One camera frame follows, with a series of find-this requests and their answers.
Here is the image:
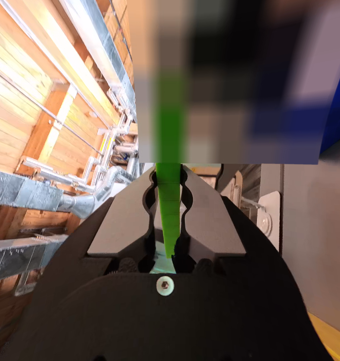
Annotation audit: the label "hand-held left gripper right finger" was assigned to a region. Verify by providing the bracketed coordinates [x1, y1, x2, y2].
[173, 166, 247, 272]

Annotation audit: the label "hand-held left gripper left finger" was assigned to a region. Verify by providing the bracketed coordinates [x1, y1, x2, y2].
[87, 166, 159, 264]

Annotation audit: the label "green segmented plastic stick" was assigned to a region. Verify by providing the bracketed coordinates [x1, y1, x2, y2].
[155, 163, 182, 259]

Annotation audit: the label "yellow plastic bin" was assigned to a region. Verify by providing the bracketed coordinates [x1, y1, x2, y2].
[307, 311, 340, 361]

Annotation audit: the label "silver insulated pipes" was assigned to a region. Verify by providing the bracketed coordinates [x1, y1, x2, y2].
[18, 107, 139, 195]

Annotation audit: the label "white square device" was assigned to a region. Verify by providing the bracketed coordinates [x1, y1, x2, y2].
[257, 191, 281, 252]

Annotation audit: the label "blue plastic bin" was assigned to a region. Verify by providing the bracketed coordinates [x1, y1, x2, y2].
[319, 55, 340, 155]

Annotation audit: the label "metal duct with cone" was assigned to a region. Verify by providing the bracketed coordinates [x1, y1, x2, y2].
[0, 167, 115, 218]

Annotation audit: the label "rectangular metal duct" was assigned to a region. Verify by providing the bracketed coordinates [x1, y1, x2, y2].
[0, 234, 70, 284]

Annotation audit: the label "long flat metal duct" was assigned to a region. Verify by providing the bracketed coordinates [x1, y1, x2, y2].
[58, 0, 137, 123]

